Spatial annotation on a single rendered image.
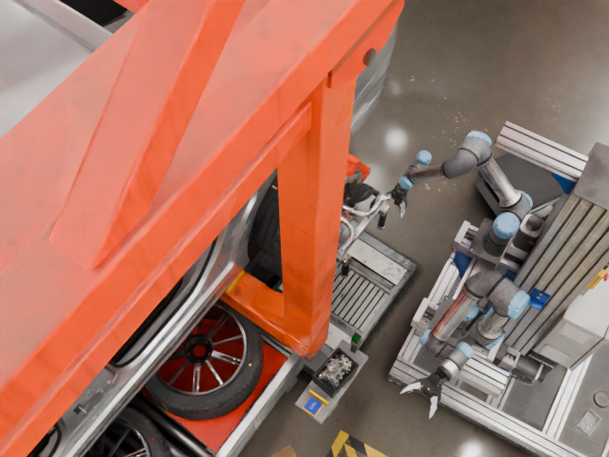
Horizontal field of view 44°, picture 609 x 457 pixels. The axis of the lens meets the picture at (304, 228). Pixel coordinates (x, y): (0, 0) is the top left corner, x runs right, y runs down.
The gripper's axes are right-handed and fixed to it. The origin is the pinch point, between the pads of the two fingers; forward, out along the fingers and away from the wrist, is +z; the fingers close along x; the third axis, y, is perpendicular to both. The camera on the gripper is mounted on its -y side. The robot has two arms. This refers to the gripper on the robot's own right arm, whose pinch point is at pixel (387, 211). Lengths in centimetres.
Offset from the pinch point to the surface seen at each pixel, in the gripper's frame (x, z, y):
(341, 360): 20, 72, -27
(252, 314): -29, 80, -18
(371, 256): -6, -7, -75
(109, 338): 1, 157, 188
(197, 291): -49, 94, 14
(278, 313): -15, 77, -1
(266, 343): -23, 79, -56
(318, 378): 15, 86, -29
